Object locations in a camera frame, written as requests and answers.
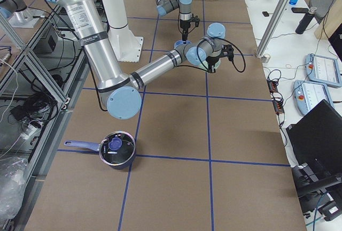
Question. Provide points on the black laptop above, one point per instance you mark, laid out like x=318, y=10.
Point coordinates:
x=316, y=138

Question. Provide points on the white camera mast base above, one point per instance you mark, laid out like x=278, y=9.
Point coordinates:
x=127, y=47

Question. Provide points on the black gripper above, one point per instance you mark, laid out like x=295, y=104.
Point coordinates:
x=184, y=24
x=212, y=60

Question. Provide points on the black water bottle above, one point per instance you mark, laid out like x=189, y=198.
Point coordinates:
x=304, y=22

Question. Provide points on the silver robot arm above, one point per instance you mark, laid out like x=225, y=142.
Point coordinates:
x=103, y=32
x=186, y=16

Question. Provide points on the green bowl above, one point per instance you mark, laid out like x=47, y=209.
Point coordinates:
x=204, y=65

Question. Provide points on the small black box device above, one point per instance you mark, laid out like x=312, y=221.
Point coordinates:
x=265, y=14

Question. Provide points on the dark blue saucepan with lid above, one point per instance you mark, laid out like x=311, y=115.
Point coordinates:
x=117, y=149

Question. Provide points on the aluminium frame post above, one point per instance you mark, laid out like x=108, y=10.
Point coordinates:
x=275, y=19

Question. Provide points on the blue bowl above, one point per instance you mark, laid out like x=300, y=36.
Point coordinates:
x=178, y=43

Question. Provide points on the blue tablet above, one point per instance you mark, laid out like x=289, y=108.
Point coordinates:
x=308, y=94
x=323, y=69

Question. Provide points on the far blue tablet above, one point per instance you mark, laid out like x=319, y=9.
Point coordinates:
x=323, y=69

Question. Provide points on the clear plastic bag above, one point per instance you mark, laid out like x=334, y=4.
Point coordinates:
x=13, y=185

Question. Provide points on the brown paper table mat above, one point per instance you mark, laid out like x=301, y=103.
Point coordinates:
x=209, y=152

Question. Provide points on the near blue tablet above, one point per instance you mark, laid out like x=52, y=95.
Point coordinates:
x=308, y=94

